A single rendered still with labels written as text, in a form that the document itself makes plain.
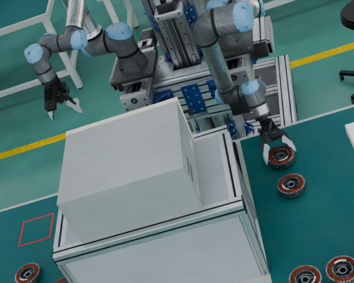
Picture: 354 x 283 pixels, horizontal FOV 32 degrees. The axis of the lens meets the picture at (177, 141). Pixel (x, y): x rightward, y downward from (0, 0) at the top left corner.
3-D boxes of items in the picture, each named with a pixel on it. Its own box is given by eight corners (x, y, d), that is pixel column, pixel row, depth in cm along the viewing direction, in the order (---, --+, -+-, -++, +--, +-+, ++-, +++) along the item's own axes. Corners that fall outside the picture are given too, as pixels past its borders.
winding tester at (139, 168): (87, 170, 238) (66, 131, 226) (194, 138, 231) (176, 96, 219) (81, 245, 207) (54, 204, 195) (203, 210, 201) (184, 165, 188)
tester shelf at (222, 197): (68, 181, 245) (63, 173, 242) (230, 133, 234) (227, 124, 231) (57, 266, 210) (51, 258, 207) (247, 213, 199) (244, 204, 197)
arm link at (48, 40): (69, 43, 261) (60, 58, 253) (47, 48, 265) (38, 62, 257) (61, 28, 256) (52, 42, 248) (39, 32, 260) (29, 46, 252)
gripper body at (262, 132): (278, 136, 265) (267, 110, 263) (283, 137, 256) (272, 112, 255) (262, 143, 265) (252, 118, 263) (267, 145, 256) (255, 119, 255)
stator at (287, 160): (264, 157, 263) (263, 151, 261) (288, 146, 264) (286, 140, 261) (275, 173, 255) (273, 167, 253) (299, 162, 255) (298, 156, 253)
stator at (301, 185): (293, 174, 252) (291, 168, 250) (312, 187, 243) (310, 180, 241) (273, 190, 249) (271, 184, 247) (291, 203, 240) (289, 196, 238)
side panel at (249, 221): (250, 220, 241) (228, 161, 222) (257, 218, 240) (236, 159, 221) (262, 275, 219) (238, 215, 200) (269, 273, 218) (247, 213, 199)
